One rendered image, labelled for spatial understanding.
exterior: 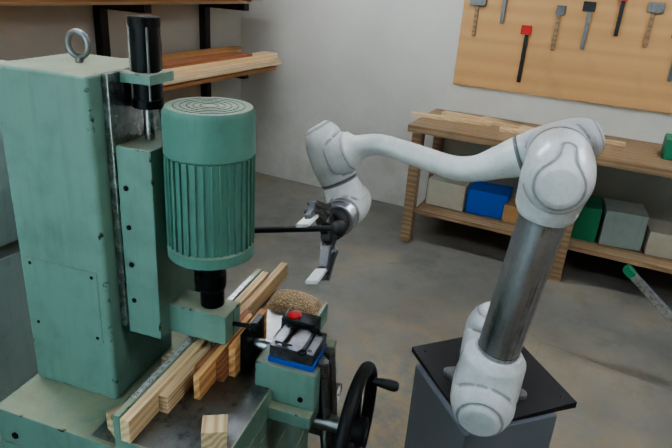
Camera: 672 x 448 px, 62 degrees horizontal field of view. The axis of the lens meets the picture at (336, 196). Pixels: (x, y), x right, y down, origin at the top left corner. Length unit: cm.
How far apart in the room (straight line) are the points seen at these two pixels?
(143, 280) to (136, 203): 17
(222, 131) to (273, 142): 406
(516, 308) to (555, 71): 297
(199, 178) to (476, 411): 84
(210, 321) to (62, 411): 38
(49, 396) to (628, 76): 366
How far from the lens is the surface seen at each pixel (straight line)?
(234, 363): 126
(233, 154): 105
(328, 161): 147
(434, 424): 181
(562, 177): 115
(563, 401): 184
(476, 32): 423
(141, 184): 115
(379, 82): 451
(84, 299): 130
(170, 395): 120
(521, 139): 138
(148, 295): 125
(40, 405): 146
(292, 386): 122
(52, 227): 128
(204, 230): 109
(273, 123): 504
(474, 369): 145
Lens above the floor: 171
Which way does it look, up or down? 21 degrees down
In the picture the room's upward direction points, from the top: 4 degrees clockwise
